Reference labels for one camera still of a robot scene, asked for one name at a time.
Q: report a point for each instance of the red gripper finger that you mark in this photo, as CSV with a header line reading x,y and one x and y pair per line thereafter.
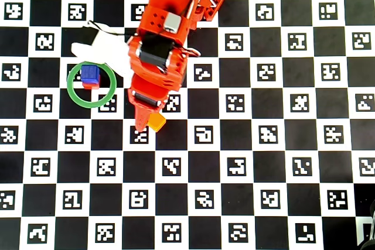
x,y
142,118

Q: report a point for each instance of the red gripper body black motor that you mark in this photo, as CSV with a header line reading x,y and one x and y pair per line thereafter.
x,y
145,99

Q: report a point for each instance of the orange cube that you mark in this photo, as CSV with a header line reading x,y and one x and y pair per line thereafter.
x,y
158,122

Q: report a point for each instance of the red cube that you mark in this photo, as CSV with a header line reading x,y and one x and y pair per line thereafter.
x,y
90,86

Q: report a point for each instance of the blue cube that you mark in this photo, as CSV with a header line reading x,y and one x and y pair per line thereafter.
x,y
90,73

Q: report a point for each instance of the black white marker checkerboard mat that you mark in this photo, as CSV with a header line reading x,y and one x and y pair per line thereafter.
x,y
263,174

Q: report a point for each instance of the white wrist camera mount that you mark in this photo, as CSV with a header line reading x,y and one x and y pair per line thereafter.
x,y
111,54

